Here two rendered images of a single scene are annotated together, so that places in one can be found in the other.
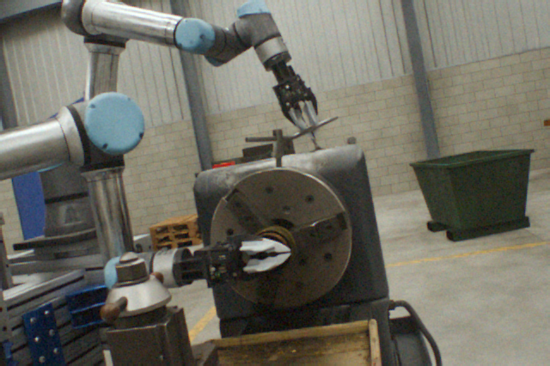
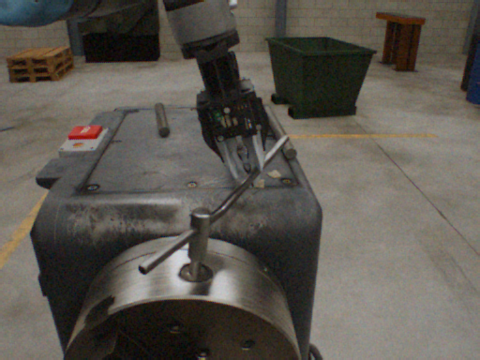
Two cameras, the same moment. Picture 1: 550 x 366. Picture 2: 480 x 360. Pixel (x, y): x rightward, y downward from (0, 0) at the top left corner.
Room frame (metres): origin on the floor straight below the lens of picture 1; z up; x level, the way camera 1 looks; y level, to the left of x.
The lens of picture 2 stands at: (0.75, 0.02, 1.55)
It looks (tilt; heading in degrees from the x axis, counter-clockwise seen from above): 27 degrees down; 346
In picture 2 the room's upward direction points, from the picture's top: straight up
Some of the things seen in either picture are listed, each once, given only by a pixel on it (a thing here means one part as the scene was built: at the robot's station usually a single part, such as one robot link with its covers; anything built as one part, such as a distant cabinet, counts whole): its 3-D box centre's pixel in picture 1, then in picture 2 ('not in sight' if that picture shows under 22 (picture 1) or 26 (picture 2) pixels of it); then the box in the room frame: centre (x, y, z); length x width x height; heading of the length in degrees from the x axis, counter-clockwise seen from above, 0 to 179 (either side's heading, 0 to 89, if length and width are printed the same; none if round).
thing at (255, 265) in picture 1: (265, 265); not in sight; (0.94, 0.04, 1.07); 0.09 x 0.06 x 0.03; 79
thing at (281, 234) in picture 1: (271, 249); not in sight; (1.01, 0.03, 1.08); 0.09 x 0.09 x 0.09; 80
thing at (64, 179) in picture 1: (63, 170); not in sight; (1.37, 0.55, 1.33); 0.13 x 0.12 x 0.14; 157
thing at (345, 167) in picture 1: (296, 218); (186, 220); (1.56, -0.05, 1.06); 0.59 x 0.48 x 0.39; 170
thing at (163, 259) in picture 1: (172, 266); not in sight; (0.98, 0.22, 1.09); 0.08 x 0.05 x 0.08; 169
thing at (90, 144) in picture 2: not in sight; (86, 149); (1.62, 0.15, 1.23); 0.13 x 0.08 x 0.05; 170
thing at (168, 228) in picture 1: (183, 230); (42, 63); (9.16, 1.75, 0.22); 1.25 x 0.86 x 0.44; 171
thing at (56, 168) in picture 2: not in sight; (66, 173); (1.47, 0.17, 1.24); 0.09 x 0.08 x 0.03; 170
